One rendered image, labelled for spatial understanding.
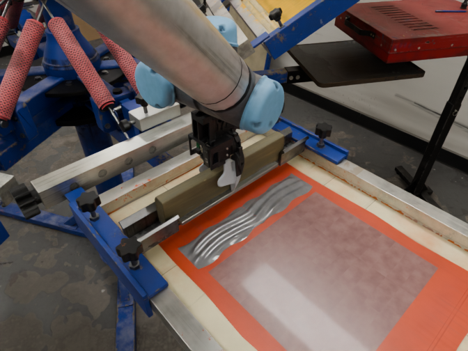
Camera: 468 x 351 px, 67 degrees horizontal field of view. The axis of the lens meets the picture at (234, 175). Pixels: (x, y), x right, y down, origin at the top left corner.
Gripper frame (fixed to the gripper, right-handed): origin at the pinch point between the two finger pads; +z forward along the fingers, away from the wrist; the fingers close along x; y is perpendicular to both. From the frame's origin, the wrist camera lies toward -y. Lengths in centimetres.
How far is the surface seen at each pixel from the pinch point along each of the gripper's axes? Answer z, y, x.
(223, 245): 5.0, 10.8, 10.8
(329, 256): 5.6, -3.6, 27.2
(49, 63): -5, 8, -81
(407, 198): 2.1, -27.1, 30.5
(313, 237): 5.6, -5.0, 21.9
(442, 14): -9, -127, -9
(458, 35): -9, -109, 5
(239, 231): 5.2, 5.6, 10.2
